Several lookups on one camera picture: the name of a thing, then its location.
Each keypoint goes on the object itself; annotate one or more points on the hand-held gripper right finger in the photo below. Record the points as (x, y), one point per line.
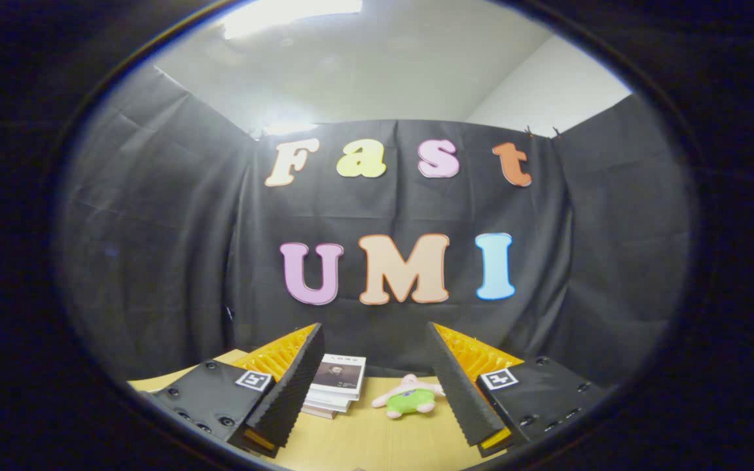
(461, 392)

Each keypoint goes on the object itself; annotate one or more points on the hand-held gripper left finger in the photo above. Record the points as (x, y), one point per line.
(292, 386)

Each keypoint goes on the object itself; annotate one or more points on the reddish brown cover book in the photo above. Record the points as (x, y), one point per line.
(318, 412)

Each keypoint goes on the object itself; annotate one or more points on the white portrait cover book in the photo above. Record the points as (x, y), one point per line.
(341, 376)

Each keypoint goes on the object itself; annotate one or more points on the pink and green plush toy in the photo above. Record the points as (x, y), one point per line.
(410, 400)

